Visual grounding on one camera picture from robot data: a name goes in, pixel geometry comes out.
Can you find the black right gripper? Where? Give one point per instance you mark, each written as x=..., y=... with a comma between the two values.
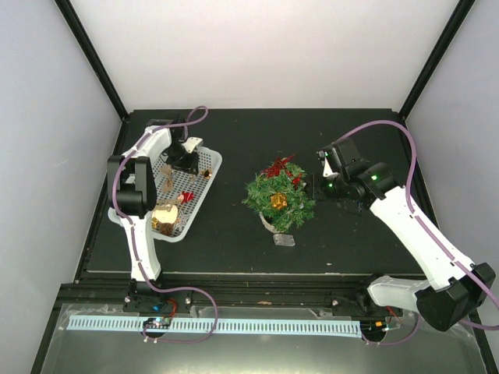
x=315, y=192

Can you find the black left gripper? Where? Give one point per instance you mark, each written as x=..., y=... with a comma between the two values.
x=189, y=165

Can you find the white ball string lights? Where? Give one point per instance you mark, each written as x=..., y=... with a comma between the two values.
x=296, y=198

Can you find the red berry sprig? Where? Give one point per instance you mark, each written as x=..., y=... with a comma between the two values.
x=295, y=178

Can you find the small green christmas tree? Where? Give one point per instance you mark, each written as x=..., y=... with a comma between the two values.
x=258, y=193

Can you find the gold gift box ornament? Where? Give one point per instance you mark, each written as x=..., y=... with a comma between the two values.
x=278, y=201

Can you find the red star ornament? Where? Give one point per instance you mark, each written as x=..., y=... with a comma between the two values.
x=280, y=164

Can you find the white tree pot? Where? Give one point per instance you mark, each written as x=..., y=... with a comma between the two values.
x=268, y=225

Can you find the clear battery box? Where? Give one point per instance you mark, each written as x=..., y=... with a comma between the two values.
x=284, y=240

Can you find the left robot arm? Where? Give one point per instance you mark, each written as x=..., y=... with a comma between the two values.
x=132, y=191

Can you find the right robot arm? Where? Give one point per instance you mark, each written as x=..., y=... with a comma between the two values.
x=454, y=285

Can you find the burlap bow ornament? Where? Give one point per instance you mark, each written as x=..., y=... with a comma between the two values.
x=167, y=186

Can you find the gold bell ornament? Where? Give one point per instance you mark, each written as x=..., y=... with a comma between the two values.
x=207, y=173

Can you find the white perforated plastic basket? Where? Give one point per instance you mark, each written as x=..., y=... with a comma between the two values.
x=208, y=159

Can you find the small santa figure ornament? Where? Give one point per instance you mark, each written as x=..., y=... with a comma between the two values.
x=185, y=197

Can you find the silver star ornament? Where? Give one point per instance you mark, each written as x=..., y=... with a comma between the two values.
x=180, y=224

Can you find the small gold star ornament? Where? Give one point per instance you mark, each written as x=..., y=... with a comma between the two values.
x=154, y=223

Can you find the brown pine cone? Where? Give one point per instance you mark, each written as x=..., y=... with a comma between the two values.
x=166, y=229

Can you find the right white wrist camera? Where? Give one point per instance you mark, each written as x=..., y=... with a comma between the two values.
x=327, y=171

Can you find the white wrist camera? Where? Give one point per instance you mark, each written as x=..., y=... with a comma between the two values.
x=191, y=144
x=327, y=171

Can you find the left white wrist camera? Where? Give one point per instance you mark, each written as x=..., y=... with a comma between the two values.
x=191, y=144

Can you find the white slotted cable duct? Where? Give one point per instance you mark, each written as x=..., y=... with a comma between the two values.
x=293, y=327

